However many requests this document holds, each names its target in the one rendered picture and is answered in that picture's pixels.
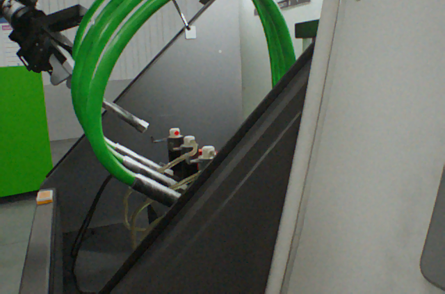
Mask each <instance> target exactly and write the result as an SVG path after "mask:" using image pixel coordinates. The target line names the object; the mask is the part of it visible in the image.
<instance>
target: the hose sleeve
mask: <svg viewBox="0 0 445 294"><path fill-rule="evenodd" d="M102 107H103V108H105V109H106V110H107V111H109V112H110V113H112V114H114V115H116V116H117V117H119V118H120V119H122V120H124V121H125V122H126V123H128V124H130V125H131V126H133V127H135V128H136V127H137V126H138V124H139V123H140V120H139V119H138V118H137V117H136V116H133V115H132V114H130V113H128V112H127V111H125V110H124V109H122V108H120V107H119V106H117V105H116V104H114V103H113V102H111V101H109V100H108V99H105V100H104V101H103V102H102Z"/></svg>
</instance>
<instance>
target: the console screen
mask: <svg viewBox="0 0 445 294"><path fill-rule="evenodd" d="M419 266H420V270H421V273H422V275H423V276H424V278H425V279H427V280H428V281H429V282H430V283H431V284H434V285H436V286H437V287H439V288H441V289H442V290H444V291H445V161H444V166H443V170H442V175H441V179H440V182H439V188H438V191H437V196H436V200H435V205H434V208H433V211H432V216H431V219H430V224H429V227H428V232H427V235H426V240H425V243H424V246H423V250H422V253H421V258H420V264H419Z"/></svg>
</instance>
